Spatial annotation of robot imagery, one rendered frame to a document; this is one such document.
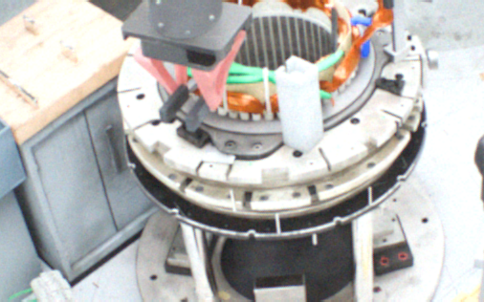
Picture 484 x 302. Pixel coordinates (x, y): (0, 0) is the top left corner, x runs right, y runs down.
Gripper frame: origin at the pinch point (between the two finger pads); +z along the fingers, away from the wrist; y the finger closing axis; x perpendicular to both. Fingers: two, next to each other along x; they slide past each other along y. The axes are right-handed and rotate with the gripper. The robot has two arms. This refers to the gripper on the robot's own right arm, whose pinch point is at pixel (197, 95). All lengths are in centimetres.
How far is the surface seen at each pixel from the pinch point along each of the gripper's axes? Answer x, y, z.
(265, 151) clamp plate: 1.5, 5.4, 6.7
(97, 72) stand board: 9.8, -19.7, 10.6
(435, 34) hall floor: 156, -27, 116
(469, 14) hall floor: 170, -20, 116
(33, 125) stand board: 0.6, -23.1, 11.7
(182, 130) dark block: 1.1, -3.1, 6.4
